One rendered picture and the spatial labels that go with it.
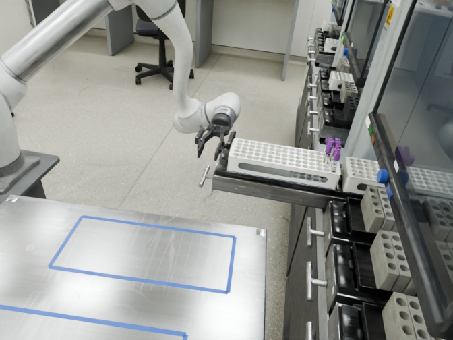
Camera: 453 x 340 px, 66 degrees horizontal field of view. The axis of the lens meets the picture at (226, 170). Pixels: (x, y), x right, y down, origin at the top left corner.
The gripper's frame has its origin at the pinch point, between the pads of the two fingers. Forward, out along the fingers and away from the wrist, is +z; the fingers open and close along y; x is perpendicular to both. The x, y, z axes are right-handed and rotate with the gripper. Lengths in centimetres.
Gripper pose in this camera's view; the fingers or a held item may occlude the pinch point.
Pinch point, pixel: (209, 150)
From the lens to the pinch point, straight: 117.0
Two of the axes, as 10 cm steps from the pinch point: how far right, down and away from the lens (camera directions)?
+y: 9.8, 1.8, -1.1
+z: -1.9, 5.7, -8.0
